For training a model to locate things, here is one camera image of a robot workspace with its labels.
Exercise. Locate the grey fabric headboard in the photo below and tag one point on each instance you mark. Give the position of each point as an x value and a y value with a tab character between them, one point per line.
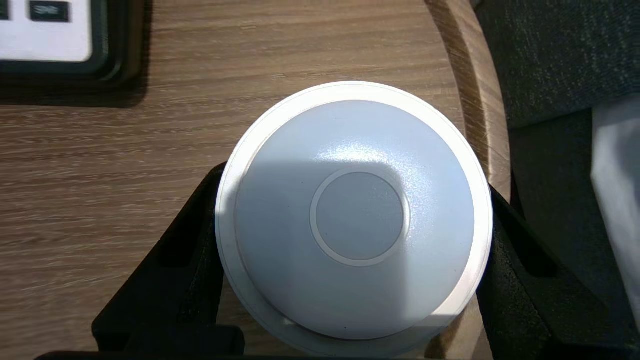
560	50

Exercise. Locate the grey fabric bed frame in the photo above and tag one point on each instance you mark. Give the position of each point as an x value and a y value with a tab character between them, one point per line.
560	200

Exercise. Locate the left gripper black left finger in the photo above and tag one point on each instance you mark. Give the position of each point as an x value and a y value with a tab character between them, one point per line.
165	290

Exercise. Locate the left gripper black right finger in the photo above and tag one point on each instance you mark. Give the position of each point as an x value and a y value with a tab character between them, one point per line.
530	300

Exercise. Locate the white bed sheet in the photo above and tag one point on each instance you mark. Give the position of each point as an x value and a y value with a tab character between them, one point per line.
620	190

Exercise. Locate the round wooden side table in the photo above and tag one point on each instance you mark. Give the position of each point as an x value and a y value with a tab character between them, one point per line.
150	175

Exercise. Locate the black telephone base white keypad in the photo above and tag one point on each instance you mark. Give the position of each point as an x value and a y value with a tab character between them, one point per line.
60	40

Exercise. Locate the white round lidded container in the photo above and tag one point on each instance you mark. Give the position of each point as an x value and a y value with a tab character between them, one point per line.
355	220

